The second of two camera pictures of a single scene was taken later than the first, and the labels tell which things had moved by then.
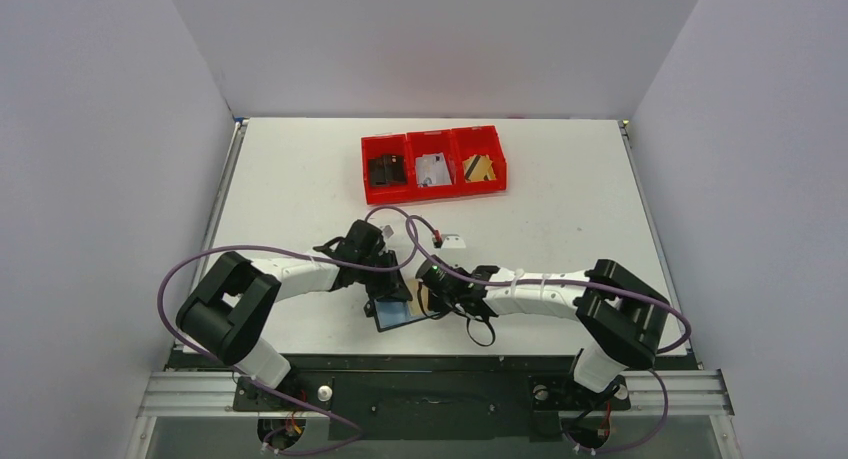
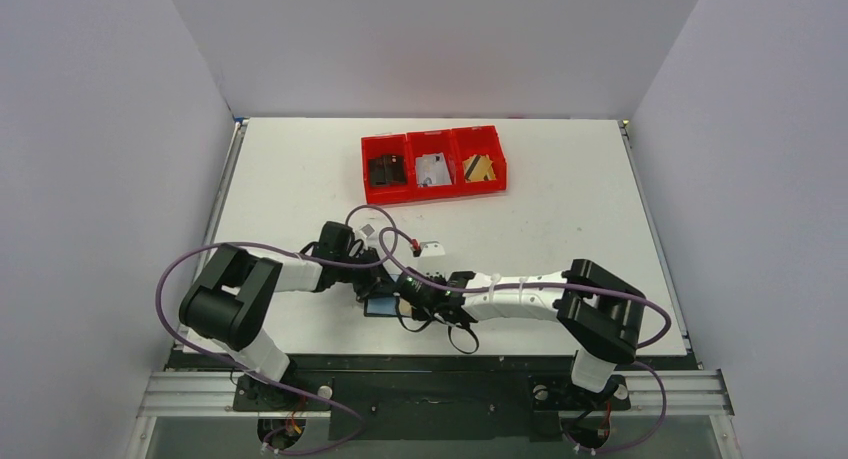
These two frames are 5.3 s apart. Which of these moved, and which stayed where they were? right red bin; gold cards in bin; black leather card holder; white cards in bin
Moved: black leather card holder
Stayed: gold cards in bin; right red bin; white cards in bin
